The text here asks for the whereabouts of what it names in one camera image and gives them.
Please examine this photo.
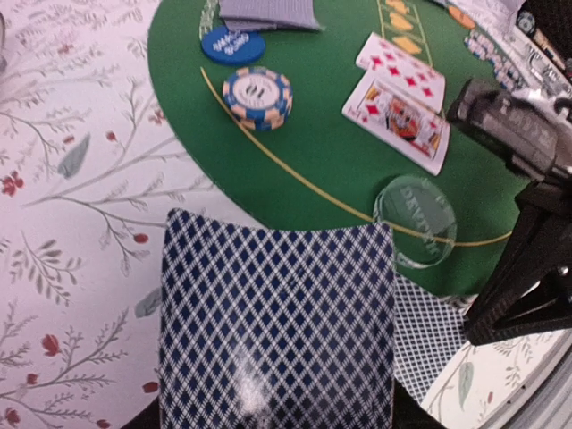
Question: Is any blue checkered playing card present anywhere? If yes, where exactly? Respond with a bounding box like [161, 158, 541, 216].
[219, 0, 323, 31]

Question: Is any deck of playing cards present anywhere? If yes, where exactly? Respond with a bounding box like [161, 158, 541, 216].
[159, 209, 395, 428]

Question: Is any stack of poker chips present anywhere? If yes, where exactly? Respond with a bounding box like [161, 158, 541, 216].
[223, 67, 293, 131]

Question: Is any face up ten diamonds card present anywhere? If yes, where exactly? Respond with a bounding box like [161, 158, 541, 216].
[356, 32, 446, 113]

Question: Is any orange big blind button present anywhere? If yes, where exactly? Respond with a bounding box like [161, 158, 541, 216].
[447, 4, 476, 30]

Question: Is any aluminium poker chip case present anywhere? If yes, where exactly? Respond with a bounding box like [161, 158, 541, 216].
[516, 5, 571, 95]

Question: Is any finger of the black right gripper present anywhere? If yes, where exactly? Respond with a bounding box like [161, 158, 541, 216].
[464, 182, 571, 346]

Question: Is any round green poker mat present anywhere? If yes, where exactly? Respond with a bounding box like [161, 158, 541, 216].
[146, 0, 572, 299]

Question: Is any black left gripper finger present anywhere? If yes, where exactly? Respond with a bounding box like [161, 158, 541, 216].
[392, 386, 442, 429]

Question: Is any floral patterned tablecloth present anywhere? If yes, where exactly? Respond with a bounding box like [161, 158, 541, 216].
[0, 0, 572, 429]

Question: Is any clear round dealer button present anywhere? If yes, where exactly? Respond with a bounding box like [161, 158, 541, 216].
[373, 175, 458, 269]

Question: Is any face up eight diamonds card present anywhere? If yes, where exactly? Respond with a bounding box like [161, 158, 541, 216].
[394, 274, 466, 403]

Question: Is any blue small blind button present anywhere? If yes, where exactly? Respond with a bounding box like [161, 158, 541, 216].
[201, 25, 265, 66]

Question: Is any face up king card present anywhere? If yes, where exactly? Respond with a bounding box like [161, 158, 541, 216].
[341, 71, 450, 176]

